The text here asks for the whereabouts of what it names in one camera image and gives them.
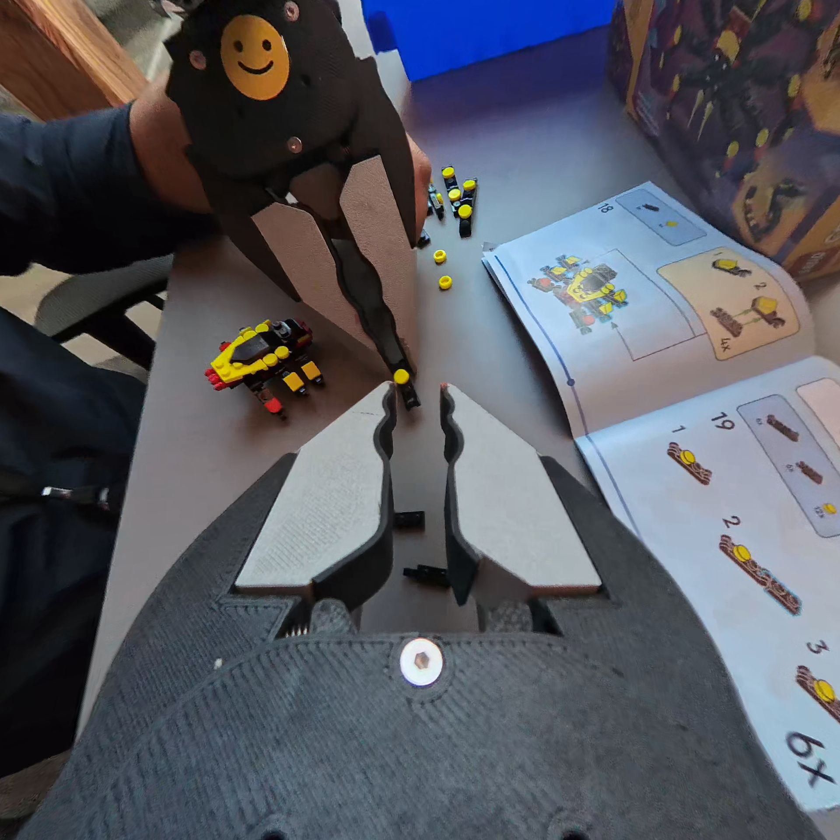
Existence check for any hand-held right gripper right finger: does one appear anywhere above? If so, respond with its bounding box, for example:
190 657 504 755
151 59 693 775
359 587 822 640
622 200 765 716
440 383 604 607

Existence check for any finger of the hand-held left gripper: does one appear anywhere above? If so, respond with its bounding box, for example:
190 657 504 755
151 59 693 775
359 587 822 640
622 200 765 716
251 201 419 386
336 155 420 362

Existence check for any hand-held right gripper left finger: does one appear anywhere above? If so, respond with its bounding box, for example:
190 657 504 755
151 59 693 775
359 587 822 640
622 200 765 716
234 381 399 611

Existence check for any person's left forearm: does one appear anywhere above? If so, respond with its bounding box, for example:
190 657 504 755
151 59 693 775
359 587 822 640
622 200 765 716
0 104 221 277

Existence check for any yellow black lego model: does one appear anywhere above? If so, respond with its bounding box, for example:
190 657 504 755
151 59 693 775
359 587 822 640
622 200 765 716
205 318 327 421

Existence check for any lego instruction booklet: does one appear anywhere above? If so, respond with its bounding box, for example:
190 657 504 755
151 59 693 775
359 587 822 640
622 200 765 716
482 180 840 815

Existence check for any purple lego set box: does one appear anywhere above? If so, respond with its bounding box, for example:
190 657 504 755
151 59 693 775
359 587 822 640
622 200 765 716
607 0 840 283

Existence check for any blue plastic bin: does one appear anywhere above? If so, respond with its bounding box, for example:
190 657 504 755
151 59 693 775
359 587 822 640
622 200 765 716
360 0 619 83

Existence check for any grey office chair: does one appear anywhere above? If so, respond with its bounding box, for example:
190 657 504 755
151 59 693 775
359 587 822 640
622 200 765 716
33 255 173 371

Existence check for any wooden cabinet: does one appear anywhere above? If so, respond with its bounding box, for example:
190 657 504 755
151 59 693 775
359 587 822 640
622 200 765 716
0 0 148 122

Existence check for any person's dark clothed body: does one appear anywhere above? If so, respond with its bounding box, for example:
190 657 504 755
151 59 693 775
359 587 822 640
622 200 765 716
0 308 148 778

